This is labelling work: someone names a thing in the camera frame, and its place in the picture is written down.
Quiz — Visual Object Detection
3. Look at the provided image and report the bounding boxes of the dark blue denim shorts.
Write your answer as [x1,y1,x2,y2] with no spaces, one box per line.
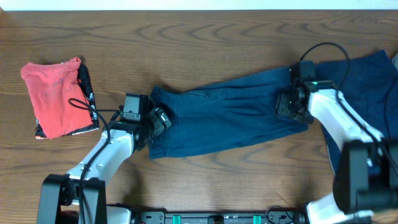
[149,67,308,159]

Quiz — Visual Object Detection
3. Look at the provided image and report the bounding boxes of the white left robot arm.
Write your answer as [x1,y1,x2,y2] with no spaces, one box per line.
[37,93,172,223]

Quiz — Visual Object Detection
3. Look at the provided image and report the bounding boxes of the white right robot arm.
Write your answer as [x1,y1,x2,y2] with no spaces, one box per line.
[275,61,397,223]

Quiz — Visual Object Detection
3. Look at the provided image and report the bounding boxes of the dark blue clothes pile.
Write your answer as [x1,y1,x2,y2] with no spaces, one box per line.
[315,50,397,173]

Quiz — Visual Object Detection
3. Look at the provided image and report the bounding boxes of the folded black patterned garment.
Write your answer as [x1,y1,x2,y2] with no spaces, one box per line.
[34,63,100,139]

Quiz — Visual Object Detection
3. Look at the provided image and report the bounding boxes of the folded red t-shirt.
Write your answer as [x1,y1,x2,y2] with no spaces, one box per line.
[21,57,94,139]

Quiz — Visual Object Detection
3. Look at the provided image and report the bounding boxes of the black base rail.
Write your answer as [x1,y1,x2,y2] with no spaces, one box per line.
[131,205,309,224]

